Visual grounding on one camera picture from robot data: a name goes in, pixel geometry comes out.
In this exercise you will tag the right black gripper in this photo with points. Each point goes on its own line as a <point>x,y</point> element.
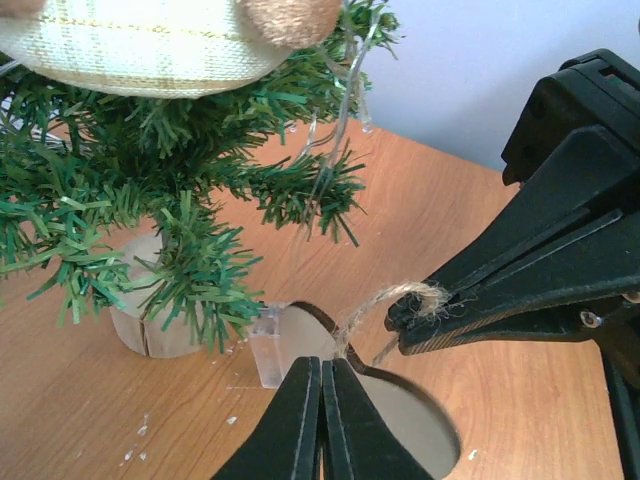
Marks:
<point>571,233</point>

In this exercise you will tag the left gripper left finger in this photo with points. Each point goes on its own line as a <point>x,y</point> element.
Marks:
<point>285,443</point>

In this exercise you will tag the snowman ornament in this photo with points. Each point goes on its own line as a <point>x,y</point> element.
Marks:
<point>161,49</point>

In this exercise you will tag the beige wooden heart ornament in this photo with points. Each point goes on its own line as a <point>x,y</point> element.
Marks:
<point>415,419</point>

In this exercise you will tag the small green christmas tree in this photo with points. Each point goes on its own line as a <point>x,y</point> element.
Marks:
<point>114,193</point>

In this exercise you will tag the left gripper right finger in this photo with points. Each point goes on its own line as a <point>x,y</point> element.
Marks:
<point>357,444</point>

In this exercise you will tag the clear plastic battery box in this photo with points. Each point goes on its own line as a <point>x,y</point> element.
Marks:
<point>264,340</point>

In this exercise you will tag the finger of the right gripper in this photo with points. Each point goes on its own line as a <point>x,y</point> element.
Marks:
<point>612,323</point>

